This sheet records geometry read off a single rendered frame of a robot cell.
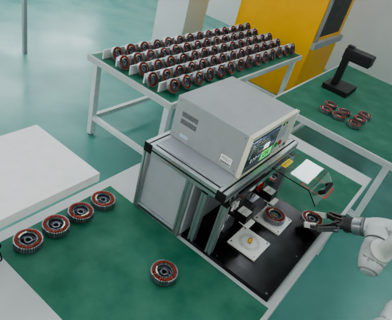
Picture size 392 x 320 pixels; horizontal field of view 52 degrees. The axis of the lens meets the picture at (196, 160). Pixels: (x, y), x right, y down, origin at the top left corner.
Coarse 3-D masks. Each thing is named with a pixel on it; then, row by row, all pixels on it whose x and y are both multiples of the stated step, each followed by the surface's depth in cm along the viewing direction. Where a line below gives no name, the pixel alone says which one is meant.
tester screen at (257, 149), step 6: (276, 132) 175; (264, 138) 166; (270, 138) 173; (258, 144) 164; (264, 144) 170; (252, 150) 162; (258, 150) 168; (264, 150) 175; (252, 156) 166; (258, 156) 173; (246, 162) 163; (252, 162) 170
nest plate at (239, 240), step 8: (240, 232) 190; (248, 232) 192; (232, 240) 185; (240, 240) 186; (256, 240) 189; (264, 240) 190; (240, 248) 182; (248, 248) 183; (256, 248) 184; (264, 248) 185; (248, 256) 180; (256, 256) 180
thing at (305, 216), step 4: (304, 212) 205; (308, 212) 206; (312, 212) 206; (304, 216) 202; (308, 216) 207; (312, 216) 207; (316, 216) 205; (304, 220) 201; (308, 220) 200; (312, 220) 202; (316, 220) 205; (320, 220) 202
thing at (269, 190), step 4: (256, 188) 202; (264, 188) 200; (268, 188) 201; (272, 188) 201; (252, 192) 203; (256, 192) 200; (260, 192) 199; (264, 192) 198; (268, 192) 198; (272, 192) 198; (276, 192) 199; (252, 196) 207; (260, 196) 200; (264, 196) 198; (268, 196) 197; (272, 196) 197; (264, 200) 200; (268, 200) 198; (272, 200) 200; (276, 200) 201; (272, 204) 198
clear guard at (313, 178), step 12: (288, 156) 202; (300, 156) 204; (276, 168) 190; (288, 168) 192; (300, 168) 195; (312, 168) 198; (300, 180) 186; (312, 180) 189; (324, 180) 194; (312, 192) 183
